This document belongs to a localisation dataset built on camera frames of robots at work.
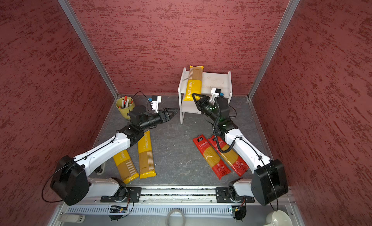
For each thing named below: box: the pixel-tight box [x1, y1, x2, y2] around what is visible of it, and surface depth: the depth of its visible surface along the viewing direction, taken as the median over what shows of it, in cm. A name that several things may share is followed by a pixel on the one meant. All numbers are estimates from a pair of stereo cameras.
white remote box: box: [58, 214, 86, 224], surface depth 66 cm
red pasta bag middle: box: [207, 135, 250, 177], surface depth 85 cm
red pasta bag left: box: [192, 134, 232, 180], surface depth 87 cm
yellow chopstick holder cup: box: [115, 96, 136, 120], surface depth 102 cm
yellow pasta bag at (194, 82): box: [183, 65, 204, 102], surface depth 81 cm
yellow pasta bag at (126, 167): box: [112, 149, 140, 185], surface depth 83 cm
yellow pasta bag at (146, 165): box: [137, 130, 157, 180], surface depth 85 cm
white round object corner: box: [263, 209, 294, 226], surface depth 63 cm
